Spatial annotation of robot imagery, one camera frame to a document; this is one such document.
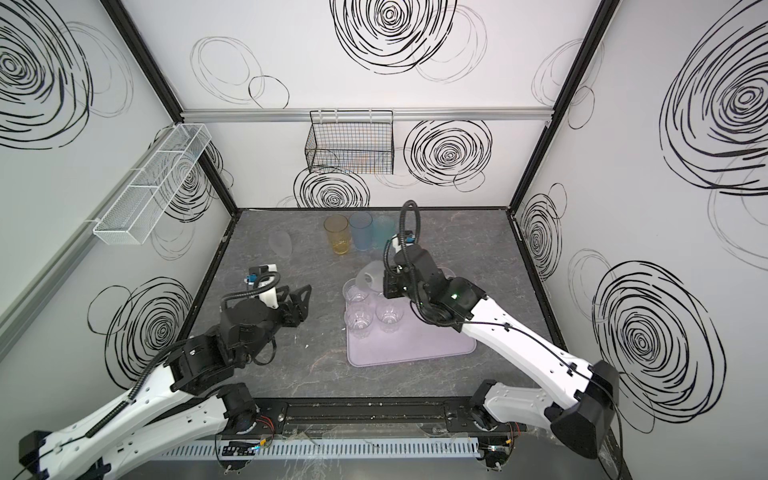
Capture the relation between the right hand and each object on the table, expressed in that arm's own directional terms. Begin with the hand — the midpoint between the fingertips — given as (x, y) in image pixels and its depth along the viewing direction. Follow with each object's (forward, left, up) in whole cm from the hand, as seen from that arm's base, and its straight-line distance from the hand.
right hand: (383, 275), depth 72 cm
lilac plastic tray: (-6, -9, -26) cm, 28 cm away
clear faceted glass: (+7, +11, -21) cm, 25 cm away
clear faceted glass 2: (0, +8, -23) cm, 24 cm away
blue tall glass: (+27, +8, -11) cm, 31 cm away
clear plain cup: (0, -1, -22) cm, 22 cm away
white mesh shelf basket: (+8, +62, +10) cm, 63 cm away
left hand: (-5, +18, 0) cm, 18 cm away
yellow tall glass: (+27, +17, -13) cm, 34 cm away
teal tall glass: (+29, +1, -15) cm, 32 cm away
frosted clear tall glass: (+2, +3, -3) cm, 5 cm away
